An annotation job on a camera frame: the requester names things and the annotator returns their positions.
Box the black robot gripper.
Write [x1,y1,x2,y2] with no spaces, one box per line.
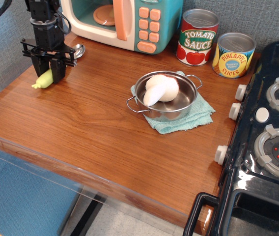
[21,19,77,84]

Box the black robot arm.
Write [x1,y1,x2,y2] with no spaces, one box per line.
[21,0,76,84]

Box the teal folded cloth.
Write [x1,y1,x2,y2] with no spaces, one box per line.
[130,70,216,135]

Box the small steel pot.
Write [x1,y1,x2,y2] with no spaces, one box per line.
[126,71,203,121]

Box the toy microwave teal and cream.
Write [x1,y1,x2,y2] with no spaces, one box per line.
[61,0,183,55]

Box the white plush mushroom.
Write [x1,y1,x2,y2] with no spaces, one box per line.
[143,74,179,107]

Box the clear acrylic table guard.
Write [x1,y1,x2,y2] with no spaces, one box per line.
[0,138,184,236]

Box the black toy stove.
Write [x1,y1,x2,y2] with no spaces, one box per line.
[184,41,279,236]

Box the spoon with green handle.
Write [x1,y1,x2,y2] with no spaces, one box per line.
[31,44,85,89]

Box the tomato sauce can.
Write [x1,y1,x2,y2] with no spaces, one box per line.
[176,9,220,66]

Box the pineapple slices can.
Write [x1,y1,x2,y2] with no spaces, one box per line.
[212,32,256,78]

